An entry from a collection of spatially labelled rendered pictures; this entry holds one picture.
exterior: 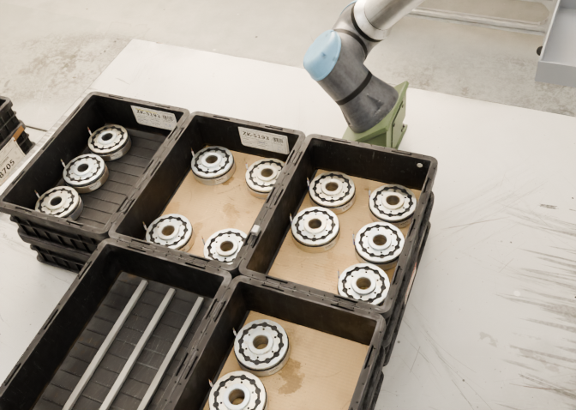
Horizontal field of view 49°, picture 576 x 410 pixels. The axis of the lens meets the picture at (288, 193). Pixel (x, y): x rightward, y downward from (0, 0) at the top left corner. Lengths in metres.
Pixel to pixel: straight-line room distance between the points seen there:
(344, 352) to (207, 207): 0.48
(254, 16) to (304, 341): 2.55
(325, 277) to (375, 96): 0.50
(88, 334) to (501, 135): 1.14
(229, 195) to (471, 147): 0.66
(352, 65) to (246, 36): 1.89
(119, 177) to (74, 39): 2.21
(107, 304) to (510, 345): 0.83
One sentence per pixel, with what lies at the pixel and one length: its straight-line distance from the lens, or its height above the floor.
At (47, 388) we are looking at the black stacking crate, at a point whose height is 0.83.
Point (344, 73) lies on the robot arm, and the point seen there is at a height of 0.95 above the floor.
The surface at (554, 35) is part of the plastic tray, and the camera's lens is 1.52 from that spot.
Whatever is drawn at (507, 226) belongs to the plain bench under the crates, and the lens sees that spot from 1.57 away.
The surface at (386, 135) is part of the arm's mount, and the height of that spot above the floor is 0.83.
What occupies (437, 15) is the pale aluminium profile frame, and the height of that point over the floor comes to 0.13.
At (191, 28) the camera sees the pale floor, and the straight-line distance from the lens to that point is 3.56.
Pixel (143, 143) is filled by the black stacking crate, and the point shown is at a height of 0.83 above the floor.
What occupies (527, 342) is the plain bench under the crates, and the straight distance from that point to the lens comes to 1.41.
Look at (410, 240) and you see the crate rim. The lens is 1.23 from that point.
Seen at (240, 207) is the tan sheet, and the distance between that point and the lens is 1.44.
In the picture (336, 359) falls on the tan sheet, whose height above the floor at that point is 0.83.
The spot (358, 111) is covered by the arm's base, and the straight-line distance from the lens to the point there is 1.58.
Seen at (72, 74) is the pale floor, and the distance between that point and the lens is 3.49.
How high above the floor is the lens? 1.92
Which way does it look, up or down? 49 degrees down
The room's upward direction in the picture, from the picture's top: 10 degrees counter-clockwise
